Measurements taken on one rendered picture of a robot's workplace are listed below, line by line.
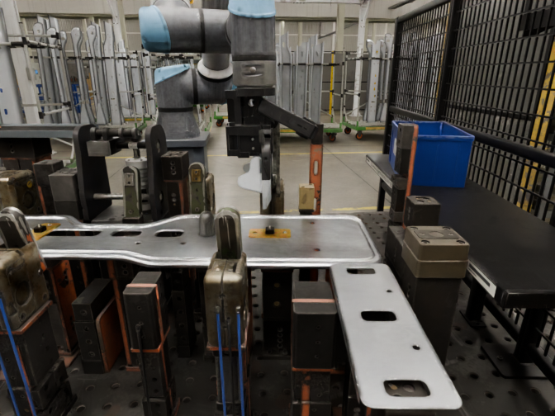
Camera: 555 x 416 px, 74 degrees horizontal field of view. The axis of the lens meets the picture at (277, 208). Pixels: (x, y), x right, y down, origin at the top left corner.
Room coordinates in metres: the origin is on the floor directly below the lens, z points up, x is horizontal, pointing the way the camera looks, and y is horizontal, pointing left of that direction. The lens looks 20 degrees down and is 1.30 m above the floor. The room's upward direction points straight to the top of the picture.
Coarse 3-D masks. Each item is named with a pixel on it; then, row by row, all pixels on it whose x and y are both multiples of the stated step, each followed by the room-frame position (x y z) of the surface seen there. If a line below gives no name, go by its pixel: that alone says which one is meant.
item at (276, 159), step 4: (276, 124) 0.80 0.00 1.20; (276, 128) 0.84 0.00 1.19; (276, 132) 0.84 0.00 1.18; (276, 136) 0.84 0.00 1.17; (276, 140) 0.83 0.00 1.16; (276, 144) 0.83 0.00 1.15; (276, 148) 0.83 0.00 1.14; (276, 152) 0.83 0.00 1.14; (276, 156) 0.83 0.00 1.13; (276, 160) 0.83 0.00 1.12; (276, 164) 0.83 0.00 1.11; (276, 168) 0.82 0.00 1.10; (276, 172) 0.82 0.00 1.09
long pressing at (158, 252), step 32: (32, 224) 0.73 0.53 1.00; (64, 224) 0.73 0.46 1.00; (96, 224) 0.72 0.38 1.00; (128, 224) 0.72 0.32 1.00; (160, 224) 0.73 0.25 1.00; (192, 224) 0.73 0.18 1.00; (256, 224) 0.73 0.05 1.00; (288, 224) 0.73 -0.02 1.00; (320, 224) 0.73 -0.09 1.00; (352, 224) 0.73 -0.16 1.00; (64, 256) 0.59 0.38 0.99; (96, 256) 0.59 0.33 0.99; (128, 256) 0.59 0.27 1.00; (160, 256) 0.58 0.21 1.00; (192, 256) 0.58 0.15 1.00; (256, 256) 0.58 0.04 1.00; (288, 256) 0.58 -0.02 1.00; (320, 256) 0.58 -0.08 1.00; (352, 256) 0.58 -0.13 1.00
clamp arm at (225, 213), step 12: (216, 216) 0.50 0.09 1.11; (228, 216) 0.50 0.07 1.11; (216, 228) 0.50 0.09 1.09; (228, 228) 0.50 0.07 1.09; (240, 228) 0.52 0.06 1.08; (216, 240) 0.51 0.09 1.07; (228, 240) 0.51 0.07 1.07; (240, 240) 0.51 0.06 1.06; (228, 252) 0.52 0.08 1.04; (240, 252) 0.51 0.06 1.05
